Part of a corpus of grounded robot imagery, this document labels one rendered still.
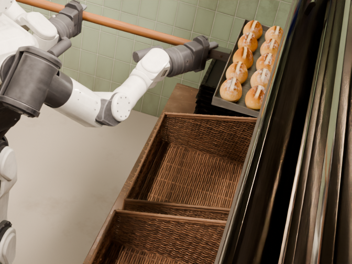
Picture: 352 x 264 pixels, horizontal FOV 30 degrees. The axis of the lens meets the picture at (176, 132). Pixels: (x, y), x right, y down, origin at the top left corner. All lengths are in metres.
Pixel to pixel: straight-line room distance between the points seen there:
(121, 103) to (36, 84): 0.29
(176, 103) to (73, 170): 0.73
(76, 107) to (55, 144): 1.90
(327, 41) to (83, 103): 0.65
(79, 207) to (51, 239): 0.25
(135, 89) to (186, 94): 1.18
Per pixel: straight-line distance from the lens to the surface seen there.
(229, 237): 1.15
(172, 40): 2.13
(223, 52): 2.11
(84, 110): 1.67
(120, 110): 1.75
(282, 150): 1.43
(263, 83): 1.99
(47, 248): 3.01
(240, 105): 1.93
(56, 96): 1.60
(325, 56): 1.70
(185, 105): 2.95
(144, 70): 1.89
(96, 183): 3.33
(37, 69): 1.55
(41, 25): 2.01
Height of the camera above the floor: 2.24
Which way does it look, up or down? 37 degrees down
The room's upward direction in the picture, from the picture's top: 12 degrees clockwise
